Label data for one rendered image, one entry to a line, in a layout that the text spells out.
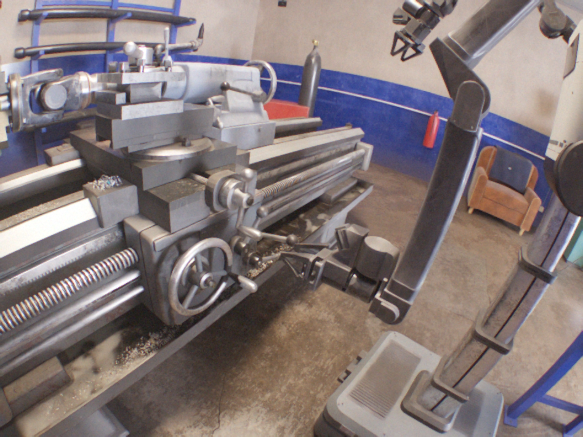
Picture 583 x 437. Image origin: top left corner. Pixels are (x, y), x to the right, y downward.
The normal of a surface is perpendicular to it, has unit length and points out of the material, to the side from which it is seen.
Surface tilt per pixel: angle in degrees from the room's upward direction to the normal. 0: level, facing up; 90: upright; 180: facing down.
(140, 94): 90
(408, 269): 79
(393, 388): 0
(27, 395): 90
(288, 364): 0
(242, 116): 62
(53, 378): 90
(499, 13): 88
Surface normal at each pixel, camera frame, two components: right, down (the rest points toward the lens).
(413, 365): 0.14, -0.87
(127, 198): 0.84, 0.36
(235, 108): 0.82, -0.03
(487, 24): -0.58, 0.27
